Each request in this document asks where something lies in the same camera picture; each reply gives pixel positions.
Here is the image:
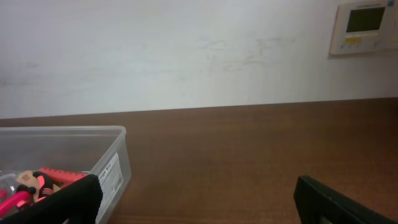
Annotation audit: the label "white wall control panel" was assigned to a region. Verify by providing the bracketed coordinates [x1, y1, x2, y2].
[329, 0, 397, 56]

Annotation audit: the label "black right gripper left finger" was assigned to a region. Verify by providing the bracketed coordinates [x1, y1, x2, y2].
[1, 174, 103, 224]

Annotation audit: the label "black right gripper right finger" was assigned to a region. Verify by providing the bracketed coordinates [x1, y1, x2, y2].
[294, 175, 397, 224]

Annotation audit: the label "clear plastic container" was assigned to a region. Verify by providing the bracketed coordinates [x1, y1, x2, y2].
[1, 126, 131, 223]

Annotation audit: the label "wooden handled orange scraper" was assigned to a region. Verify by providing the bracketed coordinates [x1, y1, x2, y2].
[16, 170, 40, 202]

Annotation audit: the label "orange black long nose pliers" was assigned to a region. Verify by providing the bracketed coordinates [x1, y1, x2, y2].
[20, 171, 54, 202]

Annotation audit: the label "red black diagonal cutters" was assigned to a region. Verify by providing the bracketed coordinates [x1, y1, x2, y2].
[1, 190, 32, 218]

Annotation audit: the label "orange socket bit holder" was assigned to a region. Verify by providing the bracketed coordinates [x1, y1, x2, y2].
[39, 167, 86, 185]

